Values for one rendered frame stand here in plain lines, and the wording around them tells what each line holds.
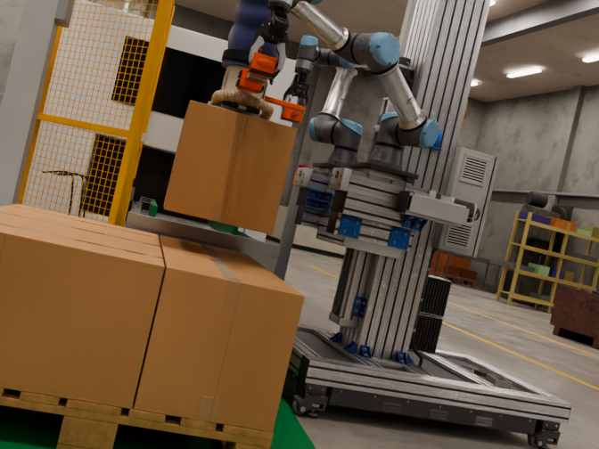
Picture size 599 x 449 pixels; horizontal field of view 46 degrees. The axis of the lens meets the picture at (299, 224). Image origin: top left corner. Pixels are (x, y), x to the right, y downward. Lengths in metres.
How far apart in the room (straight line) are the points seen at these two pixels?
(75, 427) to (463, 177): 1.99
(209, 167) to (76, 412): 0.99
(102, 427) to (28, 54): 2.39
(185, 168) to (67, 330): 0.82
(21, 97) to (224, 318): 2.27
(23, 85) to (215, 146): 1.63
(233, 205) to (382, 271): 0.89
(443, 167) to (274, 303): 1.47
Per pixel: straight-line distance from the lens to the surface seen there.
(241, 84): 2.60
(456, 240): 3.24
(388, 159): 2.91
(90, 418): 2.04
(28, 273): 1.97
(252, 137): 2.57
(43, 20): 4.00
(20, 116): 3.95
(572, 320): 10.10
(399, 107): 2.78
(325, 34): 2.65
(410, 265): 3.20
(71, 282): 1.96
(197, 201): 2.54
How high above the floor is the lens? 0.75
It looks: level
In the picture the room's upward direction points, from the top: 13 degrees clockwise
